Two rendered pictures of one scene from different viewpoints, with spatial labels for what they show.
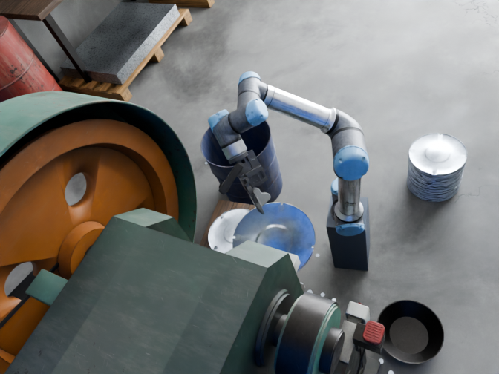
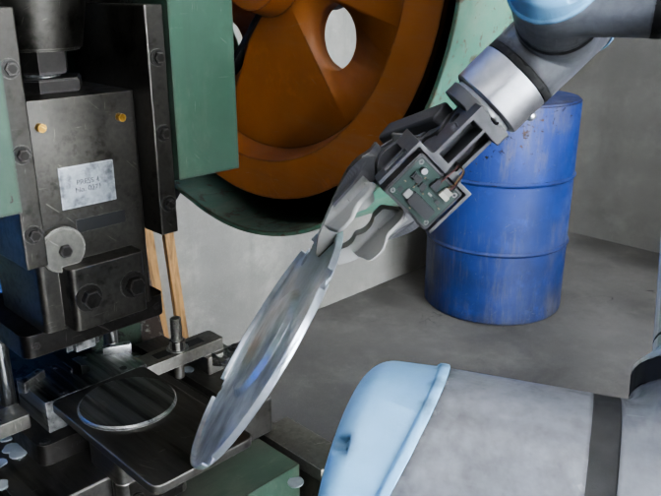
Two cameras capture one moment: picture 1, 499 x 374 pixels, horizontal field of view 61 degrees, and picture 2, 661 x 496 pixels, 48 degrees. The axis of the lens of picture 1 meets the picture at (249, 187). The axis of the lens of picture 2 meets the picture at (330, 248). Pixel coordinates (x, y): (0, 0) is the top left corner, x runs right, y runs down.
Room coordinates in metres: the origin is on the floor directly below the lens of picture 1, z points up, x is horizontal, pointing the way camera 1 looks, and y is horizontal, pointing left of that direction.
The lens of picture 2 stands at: (0.84, -0.70, 1.29)
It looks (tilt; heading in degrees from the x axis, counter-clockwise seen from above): 20 degrees down; 91
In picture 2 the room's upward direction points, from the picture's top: straight up
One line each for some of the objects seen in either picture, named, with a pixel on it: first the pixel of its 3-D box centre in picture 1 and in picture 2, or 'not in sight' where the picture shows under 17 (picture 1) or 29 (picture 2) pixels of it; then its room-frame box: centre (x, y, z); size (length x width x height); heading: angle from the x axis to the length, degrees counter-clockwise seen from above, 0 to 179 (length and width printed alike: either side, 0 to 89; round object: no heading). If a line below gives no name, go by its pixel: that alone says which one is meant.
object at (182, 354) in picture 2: not in sight; (182, 345); (0.58, 0.33, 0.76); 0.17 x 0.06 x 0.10; 46
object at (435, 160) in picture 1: (437, 153); not in sight; (1.26, -1.01, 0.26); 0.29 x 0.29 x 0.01
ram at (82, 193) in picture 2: not in sight; (73, 199); (0.50, 0.18, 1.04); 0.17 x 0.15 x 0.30; 136
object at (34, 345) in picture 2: not in sight; (72, 315); (0.46, 0.21, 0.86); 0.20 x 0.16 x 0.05; 46
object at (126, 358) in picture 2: not in sight; (84, 385); (0.47, 0.21, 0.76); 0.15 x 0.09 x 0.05; 46
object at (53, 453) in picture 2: not in sight; (84, 404); (0.46, 0.21, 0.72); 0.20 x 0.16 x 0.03; 46
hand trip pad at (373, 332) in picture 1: (373, 335); not in sight; (0.40, -0.19, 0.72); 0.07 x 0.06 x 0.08; 136
